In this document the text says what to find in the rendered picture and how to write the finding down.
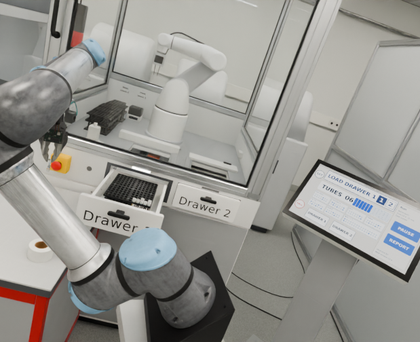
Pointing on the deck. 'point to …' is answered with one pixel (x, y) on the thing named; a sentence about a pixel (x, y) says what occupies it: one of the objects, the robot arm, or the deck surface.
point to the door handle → (55, 20)
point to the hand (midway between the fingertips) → (49, 157)
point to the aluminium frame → (277, 129)
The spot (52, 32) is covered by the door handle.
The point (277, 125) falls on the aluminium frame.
